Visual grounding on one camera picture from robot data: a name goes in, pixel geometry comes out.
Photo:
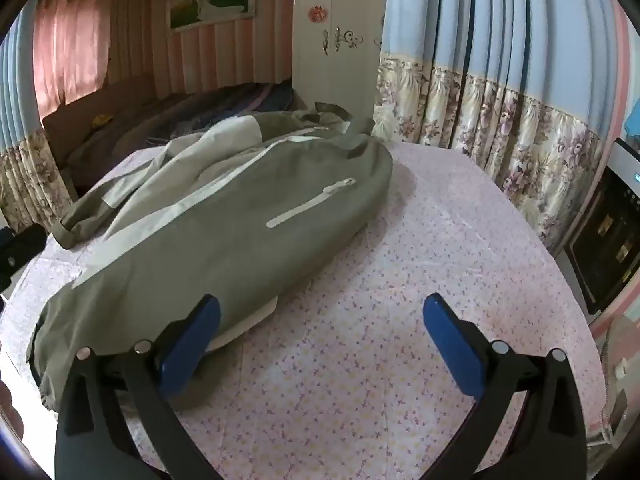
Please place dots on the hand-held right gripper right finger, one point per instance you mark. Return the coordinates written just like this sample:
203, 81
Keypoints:
452, 345

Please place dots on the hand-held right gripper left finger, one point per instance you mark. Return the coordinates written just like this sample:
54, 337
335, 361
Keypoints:
192, 340

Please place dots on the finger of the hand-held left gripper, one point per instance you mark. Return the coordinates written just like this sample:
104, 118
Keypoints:
22, 247

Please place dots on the olive and cream jacket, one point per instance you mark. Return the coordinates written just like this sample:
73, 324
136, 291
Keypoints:
225, 210

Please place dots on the person's left forearm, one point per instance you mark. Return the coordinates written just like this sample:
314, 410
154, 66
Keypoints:
7, 405

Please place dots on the narrow blue floral curtain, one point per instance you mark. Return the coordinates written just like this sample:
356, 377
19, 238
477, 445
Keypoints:
20, 160

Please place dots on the brown headboard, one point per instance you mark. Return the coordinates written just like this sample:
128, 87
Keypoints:
75, 120

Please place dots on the small yellow object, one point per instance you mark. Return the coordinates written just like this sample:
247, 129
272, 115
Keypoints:
101, 120

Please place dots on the white standing fan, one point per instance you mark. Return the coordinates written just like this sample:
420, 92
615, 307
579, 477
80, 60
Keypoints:
620, 360

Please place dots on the black and white water dispenser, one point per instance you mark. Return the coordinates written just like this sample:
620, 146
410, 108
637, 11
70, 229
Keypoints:
610, 240

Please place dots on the pink window curtain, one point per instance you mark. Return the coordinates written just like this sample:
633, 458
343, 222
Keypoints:
70, 45

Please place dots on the bed with striped blanket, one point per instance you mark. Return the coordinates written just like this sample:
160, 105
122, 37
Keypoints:
210, 105

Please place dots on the blue cloth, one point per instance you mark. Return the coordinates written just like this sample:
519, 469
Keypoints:
634, 122

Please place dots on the white wardrobe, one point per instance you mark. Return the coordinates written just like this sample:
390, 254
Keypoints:
340, 70

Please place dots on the wide blue floral curtain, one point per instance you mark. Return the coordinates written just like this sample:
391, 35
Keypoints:
500, 35

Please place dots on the framed wall picture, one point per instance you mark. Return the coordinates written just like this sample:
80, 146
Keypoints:
210, 2

